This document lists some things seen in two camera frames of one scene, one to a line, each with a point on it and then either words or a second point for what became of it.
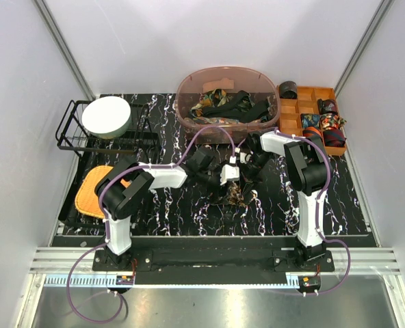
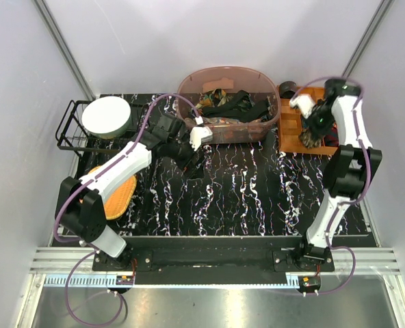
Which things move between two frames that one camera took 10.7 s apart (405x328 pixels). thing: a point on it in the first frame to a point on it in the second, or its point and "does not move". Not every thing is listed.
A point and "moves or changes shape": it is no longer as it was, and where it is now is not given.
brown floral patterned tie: x=235 y=195 moves or changes shape
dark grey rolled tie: x=288 y=89 does not move
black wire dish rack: x=141 y=137 does not move
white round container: x=107 y=117 does not move
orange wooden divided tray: x=289 y=111 does not move
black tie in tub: x=236 y=109 does not move
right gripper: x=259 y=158 to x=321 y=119
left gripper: x=218 y=182 to x=189 y=168
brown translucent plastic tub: x=243 y=101 does not move
